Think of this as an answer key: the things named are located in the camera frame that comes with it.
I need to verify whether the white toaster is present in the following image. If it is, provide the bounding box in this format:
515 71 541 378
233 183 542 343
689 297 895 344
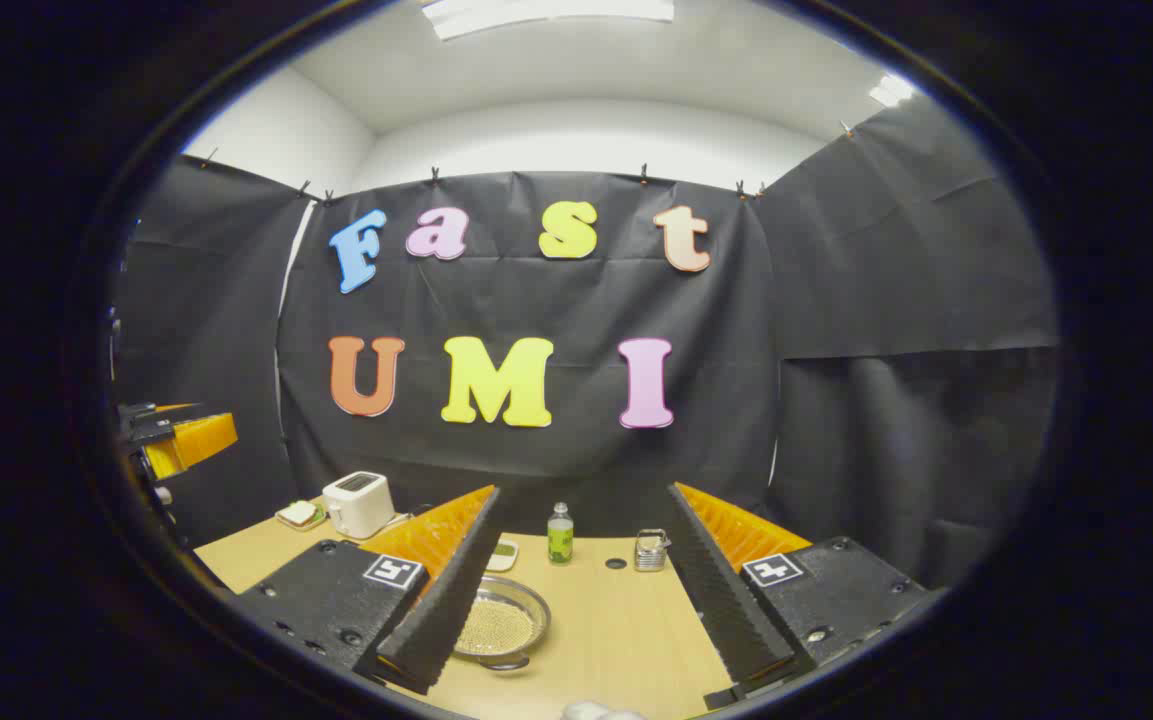
322 470 397 541

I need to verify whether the green label tea bottle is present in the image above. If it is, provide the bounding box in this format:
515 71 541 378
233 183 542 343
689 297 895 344
547 502 575 566

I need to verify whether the steel pot with black handle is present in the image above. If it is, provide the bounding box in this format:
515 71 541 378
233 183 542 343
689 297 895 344
451 575 552 671

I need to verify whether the heap of yellow soybeans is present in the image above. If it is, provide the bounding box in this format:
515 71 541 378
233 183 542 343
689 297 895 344
458 597 537 656

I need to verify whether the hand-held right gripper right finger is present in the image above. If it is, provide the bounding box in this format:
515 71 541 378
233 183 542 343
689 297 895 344
669 482 942 711

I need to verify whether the row of black cloth clips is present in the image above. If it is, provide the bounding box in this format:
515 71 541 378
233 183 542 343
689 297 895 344
198 120 859 203

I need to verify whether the small tray with sandwich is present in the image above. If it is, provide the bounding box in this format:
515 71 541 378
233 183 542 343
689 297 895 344
274 499 329 531

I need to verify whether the metal wire utensil holder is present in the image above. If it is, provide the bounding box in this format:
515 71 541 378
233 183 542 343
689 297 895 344
633 528 672 573

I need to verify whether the long ceiling light panel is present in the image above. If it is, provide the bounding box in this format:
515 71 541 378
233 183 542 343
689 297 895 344
421 0 677 41

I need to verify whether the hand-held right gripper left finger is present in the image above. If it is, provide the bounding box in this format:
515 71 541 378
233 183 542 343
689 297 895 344
236 485 502 696

